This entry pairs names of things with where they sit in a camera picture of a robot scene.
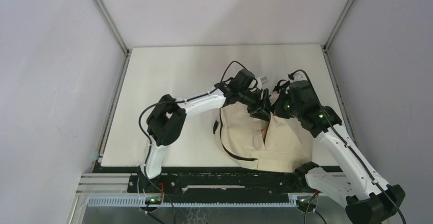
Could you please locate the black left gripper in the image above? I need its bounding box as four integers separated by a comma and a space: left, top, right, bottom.
238, 89, 276, 122

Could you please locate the orange pen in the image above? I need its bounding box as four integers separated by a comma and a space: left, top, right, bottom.
261, 123, 269, 140

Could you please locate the cream canvas student bag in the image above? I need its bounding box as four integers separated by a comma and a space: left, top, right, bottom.
215, 103, 313, 173

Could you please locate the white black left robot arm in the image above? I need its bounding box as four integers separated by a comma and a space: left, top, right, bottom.
138, 68, 271, 192

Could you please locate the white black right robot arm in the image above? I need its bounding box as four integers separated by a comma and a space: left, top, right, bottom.
271, 80, 405, 223

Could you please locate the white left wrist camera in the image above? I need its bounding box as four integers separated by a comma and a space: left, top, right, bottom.
256, 76, 269, 87

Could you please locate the aluminium frame right post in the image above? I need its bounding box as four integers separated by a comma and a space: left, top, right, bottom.
323, 0, 356, 53

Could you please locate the aluminium frame post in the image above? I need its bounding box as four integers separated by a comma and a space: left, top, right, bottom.
92, 0, 129, 56
323, 0, 356, 53

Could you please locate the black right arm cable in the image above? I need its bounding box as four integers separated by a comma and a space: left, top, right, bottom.
288, 69, 406, 224

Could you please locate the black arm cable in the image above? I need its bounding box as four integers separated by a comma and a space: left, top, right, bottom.
288, 69, 406, 224
138, 60, 248, 224

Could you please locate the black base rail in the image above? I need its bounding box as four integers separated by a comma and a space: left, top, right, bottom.
95, 166, 315, 205

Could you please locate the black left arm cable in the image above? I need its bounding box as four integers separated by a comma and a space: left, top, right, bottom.
138, 60, 248, 224

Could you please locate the aluminium frame left post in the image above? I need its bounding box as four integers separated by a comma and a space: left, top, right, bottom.
92, 0, 129, 56

